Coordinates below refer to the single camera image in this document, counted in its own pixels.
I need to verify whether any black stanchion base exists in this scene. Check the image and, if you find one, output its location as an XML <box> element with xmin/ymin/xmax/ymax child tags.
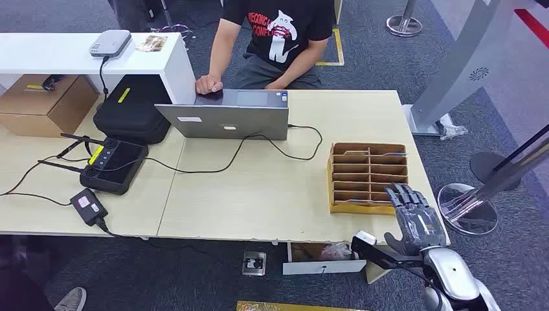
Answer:
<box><xmin>469</xmin><ymin>124</ymin><xmax>549</xmax><ymax>192</ymax></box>

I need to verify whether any black power adapter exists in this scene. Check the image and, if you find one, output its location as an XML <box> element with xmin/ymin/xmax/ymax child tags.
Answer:
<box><xmin>69</xmin><ymin>188</ymin><xmax>109</xmax><ymax>227</ymax></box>

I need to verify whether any brown cardboard box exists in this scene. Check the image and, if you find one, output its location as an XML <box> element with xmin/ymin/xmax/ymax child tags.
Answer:
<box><xmin>0</xmin><ymin>75</ymin><xmax>100</xmax><ymax>139</ymax></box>

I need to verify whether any floor power socket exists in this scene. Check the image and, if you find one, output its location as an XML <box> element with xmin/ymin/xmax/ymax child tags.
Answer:
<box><xmin>241</xmin><ymin>251</ymin><xmax>267</xmax><ymax>277</ymax></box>

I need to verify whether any black adapter cable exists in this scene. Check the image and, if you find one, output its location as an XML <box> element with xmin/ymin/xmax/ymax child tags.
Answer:
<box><xmin>0</xmin><ymin>154</ymin><xmax>91</xmax><ymax>207</ymax></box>

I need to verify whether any black remote controller with antennas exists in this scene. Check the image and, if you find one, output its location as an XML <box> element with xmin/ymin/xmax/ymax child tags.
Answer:
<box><xmin>37</xmin><ymin>132</ymin><xmax>150</xmax><ymax>196</ymax></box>

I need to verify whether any clear plastic bag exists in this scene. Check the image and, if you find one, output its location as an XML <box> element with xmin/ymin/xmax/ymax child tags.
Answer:
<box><xmin>438</xmin><ymin>113</ymin><xmax>469</xmax><ymax>141</ymax></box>

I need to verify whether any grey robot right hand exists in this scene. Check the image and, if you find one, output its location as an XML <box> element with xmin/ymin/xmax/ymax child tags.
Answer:
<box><xmin>384</xmin><ymin>183</ymin><xmax>447</xmax><ymax>257</ymax></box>

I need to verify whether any pink plastic bag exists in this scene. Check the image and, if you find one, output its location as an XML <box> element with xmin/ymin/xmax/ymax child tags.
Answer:
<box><xmin>320</xmin><ymin>242</ymin><xmax>353</xmax><ymax>262</ymax></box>

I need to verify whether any black laptop cable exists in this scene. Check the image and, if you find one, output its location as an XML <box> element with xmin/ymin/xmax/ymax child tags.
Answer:
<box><xmin>97</xmin><ymin>124</ymin><xmax>323</xmax><ymax>175</ymax></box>

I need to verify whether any black router cable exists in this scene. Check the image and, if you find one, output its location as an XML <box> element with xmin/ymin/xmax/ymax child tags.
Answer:
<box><xmin>98</xmin><ymin>55</ymin><xmax>110</xmax><ymax>102</ymax></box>

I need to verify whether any chrome stanchion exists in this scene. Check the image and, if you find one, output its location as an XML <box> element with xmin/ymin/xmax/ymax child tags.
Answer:
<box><xmin>385</xmin><ymin>0</ymin><xmax>424</xmax><ymax>38</ymax></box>
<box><xmin>436</xmin><ymin>141</ymin><xmax>549</xmax><ymax>236</ymax></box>

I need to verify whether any grey kiosk stand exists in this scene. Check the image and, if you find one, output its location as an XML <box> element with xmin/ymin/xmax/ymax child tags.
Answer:
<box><xmin>402</xmin><ymin>0</ymin><xmax>549</xmax><ymax>137</ymax></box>

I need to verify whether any grey router box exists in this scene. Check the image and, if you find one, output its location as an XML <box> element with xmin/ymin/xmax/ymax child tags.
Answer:
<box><xmin>89</xmin><ymin>29</ymin><xmax>133</xmax><ymax>59</ymax></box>

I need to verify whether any person's right hand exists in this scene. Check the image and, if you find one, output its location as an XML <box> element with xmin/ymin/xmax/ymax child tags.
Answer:
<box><xmin>195</xmin><ymin>75</ymin><xmax>224</xmax><ymax>96</ymax></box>

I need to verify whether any black object on box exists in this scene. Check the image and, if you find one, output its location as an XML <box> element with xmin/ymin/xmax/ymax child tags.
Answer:
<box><xmin>41</xmin><ymin>75</ymin><xmax>66</xmax><ymax>92</ymax></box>

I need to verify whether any yellow floor tape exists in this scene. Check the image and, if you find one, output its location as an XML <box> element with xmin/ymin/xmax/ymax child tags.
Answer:
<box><xmin>315</xmin><ymin>27</ymin><xmax>345</xmax><ymax>67</ymax></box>

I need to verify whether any white desk shelf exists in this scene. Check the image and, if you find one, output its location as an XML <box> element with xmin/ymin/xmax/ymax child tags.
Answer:
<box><xmin>0</xmin><ymin>31</ymin><xmax>197</xmax><ymax>106</ymax></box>

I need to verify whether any grey shoe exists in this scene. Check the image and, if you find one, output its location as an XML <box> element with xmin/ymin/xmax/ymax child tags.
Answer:
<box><xmin>54</xmin><ymin>287</ymin><xmax>87</xmax><ymax>311</ymax></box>

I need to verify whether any white drawer box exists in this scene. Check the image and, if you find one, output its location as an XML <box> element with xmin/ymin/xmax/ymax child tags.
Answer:
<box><xmin>282</xmin><ymin>242</ymin><xmax>368</xmax><ymax>276</ymax></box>

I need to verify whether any person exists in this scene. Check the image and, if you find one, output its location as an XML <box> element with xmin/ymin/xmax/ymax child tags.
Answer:
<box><xmin>195</xmin><ymin>0</ymin><xmax>336</xmax><ymax>96</ymax></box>

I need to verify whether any grey laptop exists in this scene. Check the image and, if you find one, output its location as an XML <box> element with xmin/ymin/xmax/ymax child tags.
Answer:
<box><xmin>155</xmin><ymin>89</ymin><xmax>290</xmax><ymax>142</ymax></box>

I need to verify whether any black zip case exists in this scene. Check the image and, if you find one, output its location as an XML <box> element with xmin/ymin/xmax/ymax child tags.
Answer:
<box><xmin>93</xmin><ymin>75</ymin><xmax>173</xmax><ymax>146</ymax></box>

